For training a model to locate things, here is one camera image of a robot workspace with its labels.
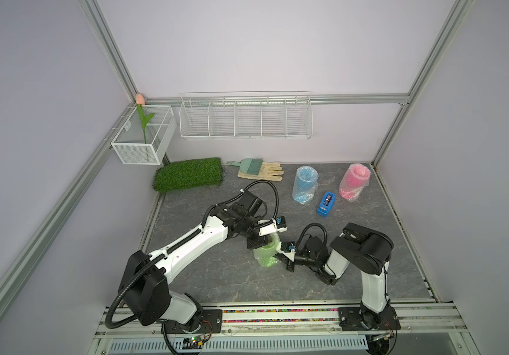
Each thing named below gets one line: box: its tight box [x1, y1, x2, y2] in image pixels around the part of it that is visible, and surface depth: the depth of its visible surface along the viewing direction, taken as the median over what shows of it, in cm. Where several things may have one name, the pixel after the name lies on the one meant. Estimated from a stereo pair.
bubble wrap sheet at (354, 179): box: [338, 162, 372, 203], surface depth 99 cm
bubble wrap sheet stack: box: [253, 232, 282, 268], surface depth 78 cm
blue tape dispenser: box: [316, 190, 337, 218], surface depth 103 cm
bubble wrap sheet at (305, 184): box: [292, 165, 319, 205], surface depth 99 cm
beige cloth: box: [237, 161, 285, 182], surface depth 118 cm
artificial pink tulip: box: [135, 93, 156, 144], surface depth 92 cm
